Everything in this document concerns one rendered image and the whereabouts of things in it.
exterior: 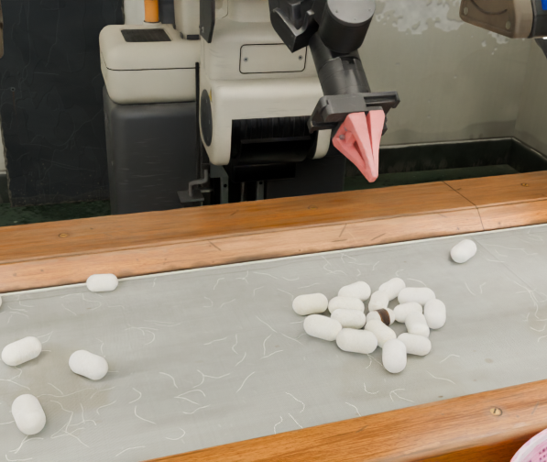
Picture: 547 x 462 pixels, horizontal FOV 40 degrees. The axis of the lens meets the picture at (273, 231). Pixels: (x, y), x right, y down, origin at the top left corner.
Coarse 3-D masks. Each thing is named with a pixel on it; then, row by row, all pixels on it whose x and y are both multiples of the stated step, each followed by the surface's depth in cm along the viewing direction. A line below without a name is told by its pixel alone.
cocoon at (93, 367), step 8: (80, 352) 65; (88, 352) 65; (72, 360) 65; (80, 360) 64; (88, 360) 64; (96, 360) 64; (104, 360) 65; (72, 368) 65; (80, 368) 64; (88, 368) 64; (96, 368) 64; (104, 368) 64; (88, 376) 64; (96, 376) 64
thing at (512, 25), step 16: (464, 0) 60; (480, 0) 57; (496, 0) 56; (512, 0) 54; (528, 0) 54; (544, 0) 54; (464, 16) 60; (480, 16) 58; (496, 16) 56; (512, 16) 54; (528, 16) 54; (544, 16) 54; (496, 32) 56; (512, 32) 54; (528, 32) 54; (544, 32) 54
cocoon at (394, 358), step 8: (384, 344) 69; (392, 344) 68; (400, 344) 68; (384, 352) 67; (392, 352) 67; (400, 352) 67; (384, 360) 67; (392, 360) 66; (400, 360) 66; (392, 368) 66; (400, 368) 66
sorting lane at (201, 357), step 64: (320, 256) 87; (384, 256) 87; (448, 256) 88; (512, 256) 89; (0, 320) 73; (64, 320) 73; (128, 320) 73; (192, 320) 74; (256, 320) 74; (448, 320) 75; (512, 320) 76; (0, 384) 64; (64, 384) 64; (128, 384) 64; (192, 384) 65; (256, 384) 65; (320, 384) 65; (384, 384) 66; (448, 384) 66; (512, 384) 66; (0, 448) 57; (64, 448) 57; (128, 448) 57; (192, 448) 58
